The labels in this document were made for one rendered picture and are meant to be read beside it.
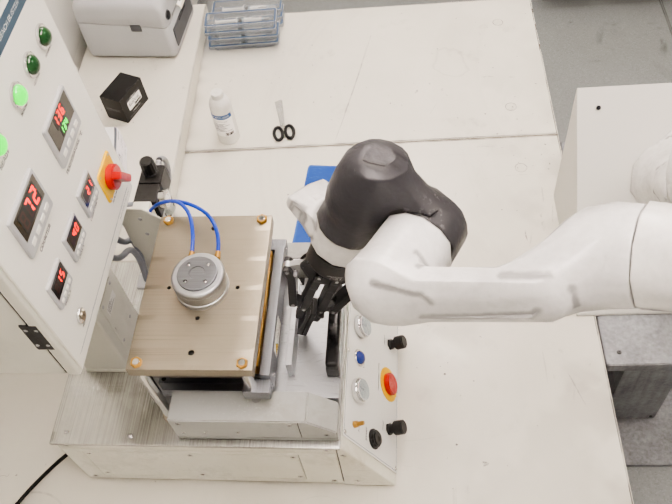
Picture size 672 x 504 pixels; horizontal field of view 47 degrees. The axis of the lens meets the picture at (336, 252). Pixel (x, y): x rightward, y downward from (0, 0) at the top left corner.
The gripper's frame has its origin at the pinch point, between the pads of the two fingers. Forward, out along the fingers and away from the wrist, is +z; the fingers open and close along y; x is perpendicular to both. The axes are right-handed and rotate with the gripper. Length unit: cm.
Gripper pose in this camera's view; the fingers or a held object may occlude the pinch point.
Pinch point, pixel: (307, 316)
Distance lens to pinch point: 118.9
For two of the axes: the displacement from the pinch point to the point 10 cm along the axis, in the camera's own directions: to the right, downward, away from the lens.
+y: 9.7, 1.9, 1.7
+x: 0.6, -8.1, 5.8
